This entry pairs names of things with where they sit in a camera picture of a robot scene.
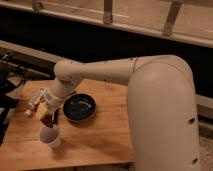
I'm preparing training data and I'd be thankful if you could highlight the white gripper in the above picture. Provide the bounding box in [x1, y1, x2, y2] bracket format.
[35, 89, 65, 120]

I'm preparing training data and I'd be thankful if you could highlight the red chili pepper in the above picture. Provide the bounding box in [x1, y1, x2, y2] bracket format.
[41, 115, 53, 128]

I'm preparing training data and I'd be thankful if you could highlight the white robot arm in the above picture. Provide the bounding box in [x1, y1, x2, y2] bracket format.
[36, 55, 201, 171]

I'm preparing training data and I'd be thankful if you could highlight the white ceramic cup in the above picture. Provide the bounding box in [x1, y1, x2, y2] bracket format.
[38, 125, 62, 149]

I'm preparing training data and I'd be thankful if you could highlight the dark ceramic bowl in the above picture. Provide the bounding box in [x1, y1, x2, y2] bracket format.
[63, 94, 96, 122]

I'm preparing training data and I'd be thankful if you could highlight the white squeeze bottle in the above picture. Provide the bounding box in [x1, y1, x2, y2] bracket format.
[25, 88, 46, 118]

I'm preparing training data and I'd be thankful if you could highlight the black and white striped box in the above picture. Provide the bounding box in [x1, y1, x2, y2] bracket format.
[51, 109, 59, 125]

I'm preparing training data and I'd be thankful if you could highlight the black equipment with cables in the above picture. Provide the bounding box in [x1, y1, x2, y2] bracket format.
[0, 54, 25, 145]

